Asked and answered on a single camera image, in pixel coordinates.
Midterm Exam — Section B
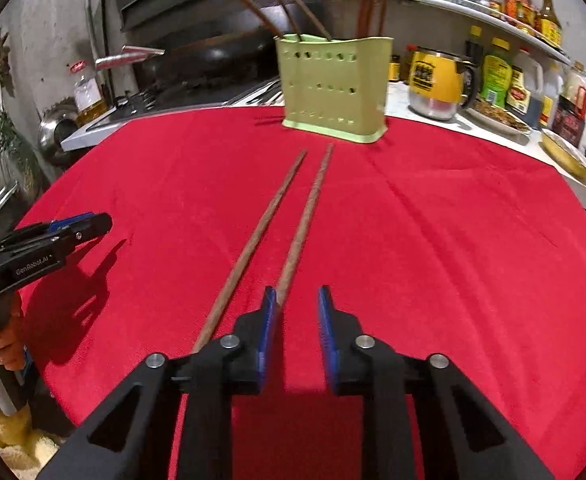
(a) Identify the red cloth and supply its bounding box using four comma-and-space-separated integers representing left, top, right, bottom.
15, 105, 586, 480

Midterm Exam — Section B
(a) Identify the grey gas stove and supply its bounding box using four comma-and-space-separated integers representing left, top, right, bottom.
60, 75, 284, 152

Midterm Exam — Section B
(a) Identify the red-cap oil bottle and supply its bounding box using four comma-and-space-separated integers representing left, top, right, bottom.
73, 61, 108, 126

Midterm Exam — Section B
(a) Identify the plate of food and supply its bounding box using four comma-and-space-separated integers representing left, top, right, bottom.
465, 97, 532, 136

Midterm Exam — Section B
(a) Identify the green bottle yellow cap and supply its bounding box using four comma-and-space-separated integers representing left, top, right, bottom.
480, 37, 514, 109

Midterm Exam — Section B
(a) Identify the green perforated utensil holder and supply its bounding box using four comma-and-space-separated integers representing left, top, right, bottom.
275, 34, 392, 145

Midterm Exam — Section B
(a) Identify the white jug red label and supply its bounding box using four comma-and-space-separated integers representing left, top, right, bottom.
507, 49, 544, 117

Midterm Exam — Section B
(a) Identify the orange label sauce bottle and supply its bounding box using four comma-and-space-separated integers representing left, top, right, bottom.
503, 0, 534, 27

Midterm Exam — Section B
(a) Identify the clear oil jug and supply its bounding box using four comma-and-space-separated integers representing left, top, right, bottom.
541, 62, 564, 129

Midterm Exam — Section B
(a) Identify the green plant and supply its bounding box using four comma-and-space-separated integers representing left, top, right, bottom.
0, 105, 42, 202

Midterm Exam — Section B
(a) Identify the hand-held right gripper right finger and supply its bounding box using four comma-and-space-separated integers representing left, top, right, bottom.
317, 285, 556, 480

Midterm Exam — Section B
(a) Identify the yellow bowl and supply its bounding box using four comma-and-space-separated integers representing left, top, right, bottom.
540, 128, 586, 181

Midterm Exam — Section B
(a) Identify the white wall shelf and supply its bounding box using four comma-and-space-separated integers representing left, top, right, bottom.
309, 0, 574, 67

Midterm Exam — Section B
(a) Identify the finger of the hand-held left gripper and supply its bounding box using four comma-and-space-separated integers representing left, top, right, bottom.
0, 214, 96, 247
48, 212, 114, 257

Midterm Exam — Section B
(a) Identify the steel wok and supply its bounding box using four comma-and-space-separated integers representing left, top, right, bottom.
95, 32, 280, 98

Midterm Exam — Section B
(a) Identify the brown bottle yellow label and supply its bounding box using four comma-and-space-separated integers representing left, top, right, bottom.
535, 0, 564, 50

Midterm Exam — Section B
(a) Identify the dark soy sauce jug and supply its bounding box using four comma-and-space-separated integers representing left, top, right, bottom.
553, 61, 586, 144

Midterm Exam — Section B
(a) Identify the yellow steel mug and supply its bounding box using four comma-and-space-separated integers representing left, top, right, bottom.
409, 47, 478, 121

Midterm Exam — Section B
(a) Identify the steel basin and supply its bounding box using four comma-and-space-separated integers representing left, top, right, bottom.
38, 105, 82, 162

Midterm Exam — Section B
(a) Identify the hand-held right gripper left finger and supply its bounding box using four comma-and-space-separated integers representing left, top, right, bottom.
38, 286, 278, 480

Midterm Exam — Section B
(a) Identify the dark bottle yellow cap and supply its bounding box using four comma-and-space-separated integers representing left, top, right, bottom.
465, 25, 485, 67

